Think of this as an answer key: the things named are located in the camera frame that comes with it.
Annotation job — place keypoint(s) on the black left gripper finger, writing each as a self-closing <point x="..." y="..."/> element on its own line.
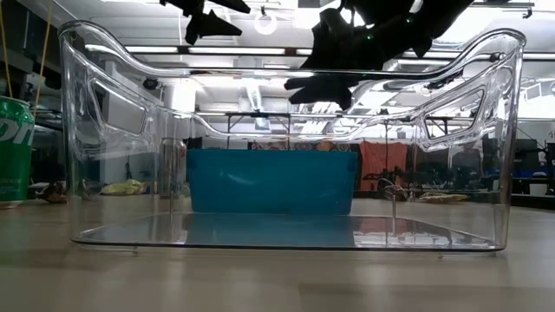
<point x="208" y="27"/>
<point x="236" y="5"/>

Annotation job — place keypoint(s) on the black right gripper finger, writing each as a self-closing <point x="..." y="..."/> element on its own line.
<point x="334" y="47"/>
<point x="323" y="91"/>

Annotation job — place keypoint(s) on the yellow candy pack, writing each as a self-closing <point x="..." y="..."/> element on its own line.
<point x="442" y="198"/>
<point x="123" y="187"/>

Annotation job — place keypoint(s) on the brown chocolate bar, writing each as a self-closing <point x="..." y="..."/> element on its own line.
<point x="54" y="193"/>

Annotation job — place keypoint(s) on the round white ceiling lamp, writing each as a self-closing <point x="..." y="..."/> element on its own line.
<point x="256" y="26"/>

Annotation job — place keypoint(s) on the ceiling light strip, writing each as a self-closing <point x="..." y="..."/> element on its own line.
<point x="433" y="55"/>
<point x="152" y="49"/>
<point x="236" y="50"/>

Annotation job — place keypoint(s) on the patterned cloth banner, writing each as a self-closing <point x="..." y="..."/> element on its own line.
<point x="325" y="146"/>

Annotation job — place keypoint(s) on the black metal rack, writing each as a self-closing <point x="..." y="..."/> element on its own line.
<point x="258" y="115"/>

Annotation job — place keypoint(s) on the black ceiling dome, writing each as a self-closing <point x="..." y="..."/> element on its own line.
<point x="150" y="83"/>

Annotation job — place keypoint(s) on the orange cloth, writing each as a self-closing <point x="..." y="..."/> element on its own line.
<point x="373" y="164"/>

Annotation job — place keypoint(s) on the blue plastic bin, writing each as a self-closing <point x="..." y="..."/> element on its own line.
<point x="271" y="182"/>

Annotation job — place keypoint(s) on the silver soda can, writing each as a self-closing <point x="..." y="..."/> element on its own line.
<point x="172" y="167"/>

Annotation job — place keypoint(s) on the clear plastic bin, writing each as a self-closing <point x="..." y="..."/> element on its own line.
<point x="277" y="234"/>

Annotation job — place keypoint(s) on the blue topped table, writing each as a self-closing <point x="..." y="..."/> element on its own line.
<point x="533" y="174"/>

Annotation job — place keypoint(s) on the green soda can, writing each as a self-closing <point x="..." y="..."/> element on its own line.
<point x="15" y="160"/>

